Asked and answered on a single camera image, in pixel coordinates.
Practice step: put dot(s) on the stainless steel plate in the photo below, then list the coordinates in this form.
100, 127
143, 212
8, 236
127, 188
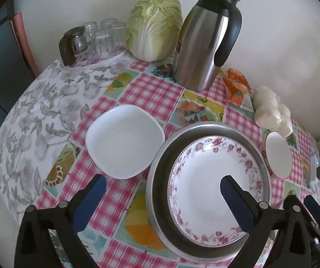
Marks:
160, 167

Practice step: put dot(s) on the blue chair with pink frame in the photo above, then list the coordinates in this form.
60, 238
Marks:
0, 69

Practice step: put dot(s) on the napa cabbage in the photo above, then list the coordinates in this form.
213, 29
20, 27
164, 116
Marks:
154, 33

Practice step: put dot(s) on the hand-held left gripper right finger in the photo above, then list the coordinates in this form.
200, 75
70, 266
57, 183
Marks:
236, 203

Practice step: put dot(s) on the bag of white steamed buns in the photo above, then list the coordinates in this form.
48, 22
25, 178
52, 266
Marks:
268, 114

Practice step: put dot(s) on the pink floral round plate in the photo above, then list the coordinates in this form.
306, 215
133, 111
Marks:
204, 189

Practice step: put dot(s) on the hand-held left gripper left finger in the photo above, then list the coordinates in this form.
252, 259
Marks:
90, 201

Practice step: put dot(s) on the white tray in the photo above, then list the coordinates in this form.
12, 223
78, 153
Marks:
115, 56

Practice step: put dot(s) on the clear glass tumbler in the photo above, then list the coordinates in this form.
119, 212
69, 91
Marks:
108, 24
103, 44
90, 30
118, 35

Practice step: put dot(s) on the white square bowl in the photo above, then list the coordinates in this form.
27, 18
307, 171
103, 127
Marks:
123, 142

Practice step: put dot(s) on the orange snack packet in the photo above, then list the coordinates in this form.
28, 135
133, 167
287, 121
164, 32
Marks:
234, 88

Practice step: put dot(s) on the white rectangular plate grey print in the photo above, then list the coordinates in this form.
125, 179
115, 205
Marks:
278, 153

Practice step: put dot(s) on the stainless steel thermos jug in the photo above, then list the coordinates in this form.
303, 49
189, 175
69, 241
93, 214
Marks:
201, 50

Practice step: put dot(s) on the pink checkered printed tablecloth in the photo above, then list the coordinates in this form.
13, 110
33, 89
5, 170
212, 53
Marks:
148, 97

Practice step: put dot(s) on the grey floral tablecloth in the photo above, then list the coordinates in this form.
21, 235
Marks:
37, 111

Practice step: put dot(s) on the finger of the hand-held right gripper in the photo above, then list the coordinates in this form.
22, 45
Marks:
313, 208

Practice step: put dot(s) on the white sachet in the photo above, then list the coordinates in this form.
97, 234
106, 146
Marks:
247, 103

